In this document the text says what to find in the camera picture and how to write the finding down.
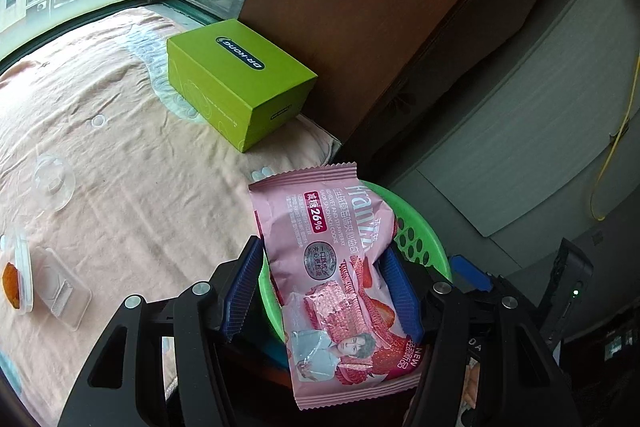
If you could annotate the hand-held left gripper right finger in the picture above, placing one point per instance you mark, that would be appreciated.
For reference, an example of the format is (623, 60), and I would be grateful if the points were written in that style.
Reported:
(400, 292)

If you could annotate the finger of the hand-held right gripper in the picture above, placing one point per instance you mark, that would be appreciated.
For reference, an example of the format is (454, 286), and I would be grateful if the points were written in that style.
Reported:
(470, 272)

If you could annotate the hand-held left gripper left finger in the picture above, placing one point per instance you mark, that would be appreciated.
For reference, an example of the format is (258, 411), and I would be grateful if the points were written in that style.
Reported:
(242, 287)

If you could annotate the green plastic mesh basket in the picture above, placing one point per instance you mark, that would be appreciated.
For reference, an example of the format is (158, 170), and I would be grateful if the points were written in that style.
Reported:
(420, 227)

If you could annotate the pink snack packet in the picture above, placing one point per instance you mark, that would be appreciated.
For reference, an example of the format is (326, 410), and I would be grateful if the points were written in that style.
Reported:
(325, 232)

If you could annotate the person's right hand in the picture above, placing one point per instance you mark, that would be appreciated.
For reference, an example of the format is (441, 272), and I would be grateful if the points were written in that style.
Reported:
(475, 387)

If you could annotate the pink printed blanket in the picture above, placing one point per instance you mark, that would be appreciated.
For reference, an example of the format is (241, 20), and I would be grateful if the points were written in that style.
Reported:
(125, 157)

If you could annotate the clear plastic tray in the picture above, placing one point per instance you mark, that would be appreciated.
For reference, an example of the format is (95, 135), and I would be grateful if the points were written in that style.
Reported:
(60, 289)

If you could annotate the green cardboard box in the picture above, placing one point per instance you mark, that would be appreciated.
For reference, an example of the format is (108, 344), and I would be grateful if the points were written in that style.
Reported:
(235, 72)

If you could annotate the clear plastic lid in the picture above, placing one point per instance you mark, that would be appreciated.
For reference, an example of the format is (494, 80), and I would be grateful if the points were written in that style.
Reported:
(52, 179)

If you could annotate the clear container with orange food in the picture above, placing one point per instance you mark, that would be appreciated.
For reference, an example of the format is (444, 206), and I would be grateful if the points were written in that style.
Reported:
(15, 277)

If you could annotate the brown wooden cabinet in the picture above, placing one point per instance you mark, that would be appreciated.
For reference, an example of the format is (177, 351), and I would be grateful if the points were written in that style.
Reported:
(375, 7)

